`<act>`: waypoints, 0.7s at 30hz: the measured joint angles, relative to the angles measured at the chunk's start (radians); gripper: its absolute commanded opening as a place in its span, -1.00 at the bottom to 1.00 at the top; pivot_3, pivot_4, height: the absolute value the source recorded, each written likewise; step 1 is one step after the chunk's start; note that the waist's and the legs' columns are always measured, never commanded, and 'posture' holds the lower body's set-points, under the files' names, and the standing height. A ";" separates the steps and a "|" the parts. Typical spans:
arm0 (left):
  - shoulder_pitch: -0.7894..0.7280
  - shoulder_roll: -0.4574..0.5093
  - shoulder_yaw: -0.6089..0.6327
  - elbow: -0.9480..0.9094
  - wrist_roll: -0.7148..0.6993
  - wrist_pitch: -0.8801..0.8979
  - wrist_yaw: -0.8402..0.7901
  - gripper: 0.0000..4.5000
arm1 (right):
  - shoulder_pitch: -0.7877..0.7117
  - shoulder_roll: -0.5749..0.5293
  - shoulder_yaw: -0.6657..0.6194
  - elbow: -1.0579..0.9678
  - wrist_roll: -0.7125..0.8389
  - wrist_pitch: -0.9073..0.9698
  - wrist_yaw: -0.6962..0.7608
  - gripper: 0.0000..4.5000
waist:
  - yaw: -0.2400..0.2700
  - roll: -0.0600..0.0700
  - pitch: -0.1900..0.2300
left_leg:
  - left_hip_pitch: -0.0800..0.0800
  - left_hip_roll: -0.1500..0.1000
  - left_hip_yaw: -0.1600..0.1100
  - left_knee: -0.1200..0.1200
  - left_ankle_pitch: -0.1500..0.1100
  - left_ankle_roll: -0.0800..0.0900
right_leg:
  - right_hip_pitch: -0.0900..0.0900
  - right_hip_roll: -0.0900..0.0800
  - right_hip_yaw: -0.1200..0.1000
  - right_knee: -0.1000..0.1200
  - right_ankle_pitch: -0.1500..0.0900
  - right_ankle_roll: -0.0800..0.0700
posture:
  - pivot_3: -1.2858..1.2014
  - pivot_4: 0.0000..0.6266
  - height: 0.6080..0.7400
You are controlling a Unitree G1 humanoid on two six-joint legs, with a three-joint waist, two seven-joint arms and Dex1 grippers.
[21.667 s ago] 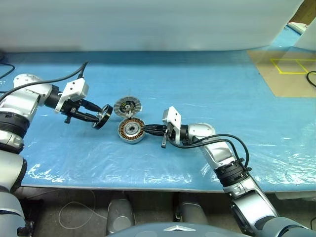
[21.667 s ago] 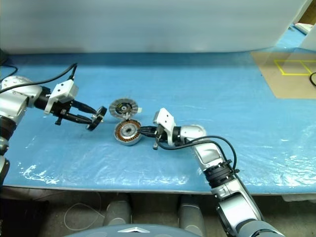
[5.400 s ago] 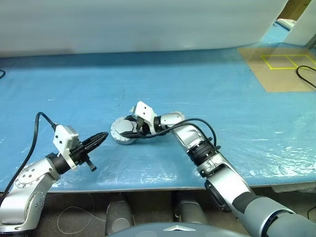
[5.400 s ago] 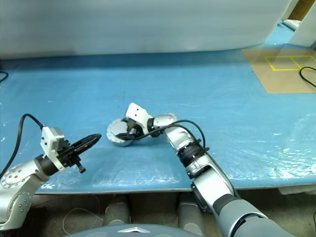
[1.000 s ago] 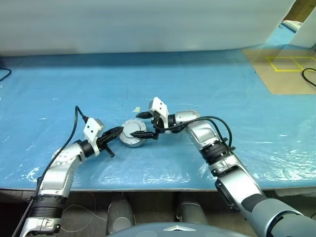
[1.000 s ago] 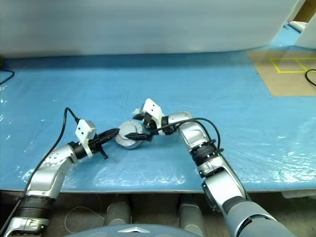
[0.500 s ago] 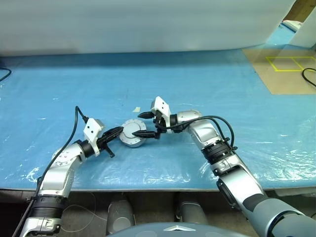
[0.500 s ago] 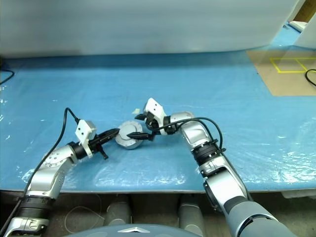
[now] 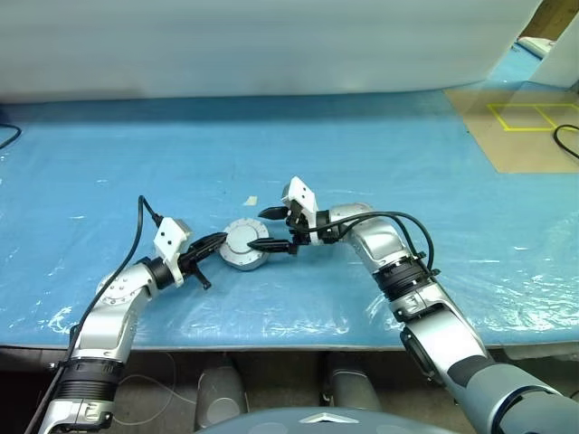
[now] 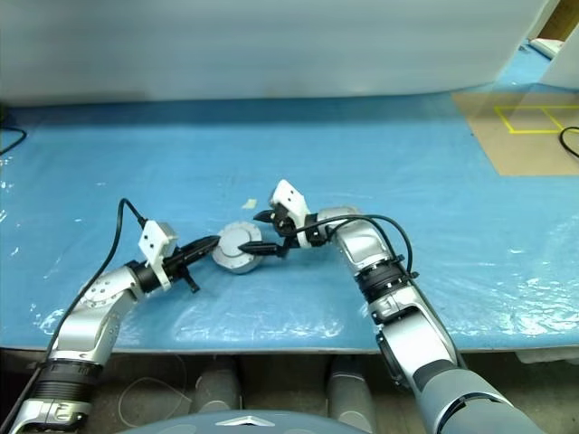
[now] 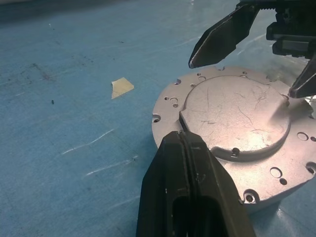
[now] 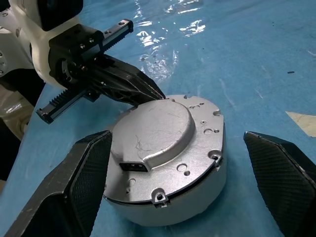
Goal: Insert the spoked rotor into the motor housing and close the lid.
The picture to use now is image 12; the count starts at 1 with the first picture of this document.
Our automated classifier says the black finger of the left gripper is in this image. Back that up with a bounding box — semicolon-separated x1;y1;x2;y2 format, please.
83;65;152;107
97;54;166;100

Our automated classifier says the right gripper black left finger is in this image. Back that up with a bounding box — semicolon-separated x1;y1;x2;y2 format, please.
4;130;114;237

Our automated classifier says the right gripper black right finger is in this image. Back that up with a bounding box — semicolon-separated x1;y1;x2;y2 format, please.
243;130;316;237

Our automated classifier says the silver motor end cover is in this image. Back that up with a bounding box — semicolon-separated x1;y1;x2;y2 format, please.
105;94;227;208

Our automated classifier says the silver motor stator housing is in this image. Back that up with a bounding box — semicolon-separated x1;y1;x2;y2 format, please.
103;120;228;227

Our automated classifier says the beige tape patch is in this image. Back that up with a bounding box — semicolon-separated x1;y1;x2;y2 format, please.
285;111;316;138

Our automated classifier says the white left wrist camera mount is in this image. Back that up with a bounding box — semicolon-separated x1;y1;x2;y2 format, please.
8;0;84;87

